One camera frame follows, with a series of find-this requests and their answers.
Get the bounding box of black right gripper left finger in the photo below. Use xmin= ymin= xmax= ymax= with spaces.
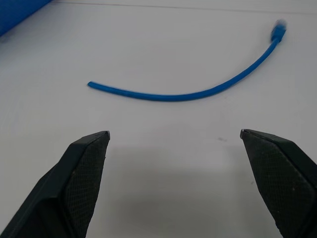
xmin=0 ymin=130 xmax=111 ymax=238

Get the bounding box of blue Ethernet cable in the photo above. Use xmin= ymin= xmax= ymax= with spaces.
xmin=87 ymin=19 xmax=288 ymax=102

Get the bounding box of blue box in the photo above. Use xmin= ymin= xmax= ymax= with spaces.
xmin=0 ymin=0 xmax=58 ymax=38

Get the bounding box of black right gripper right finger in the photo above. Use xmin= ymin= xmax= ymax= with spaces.
xmin=240 ymin=128 xmax=317 ymax=238

